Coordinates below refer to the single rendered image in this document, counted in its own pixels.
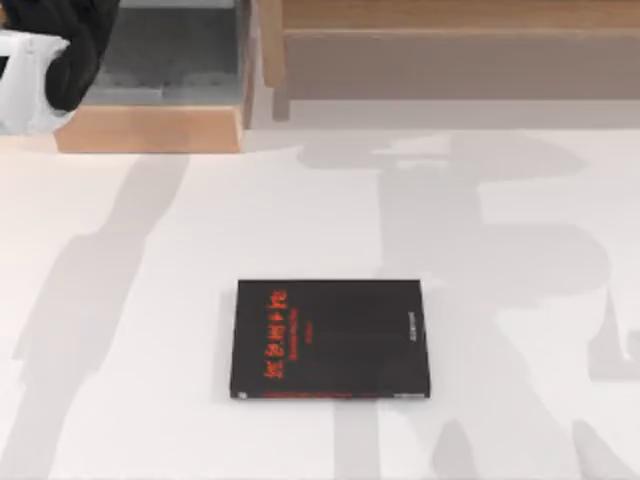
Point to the black book with red lettering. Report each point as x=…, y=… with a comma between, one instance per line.
x=330, y=340

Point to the pale wooden drawer front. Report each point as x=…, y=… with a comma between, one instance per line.
x=150, y=128

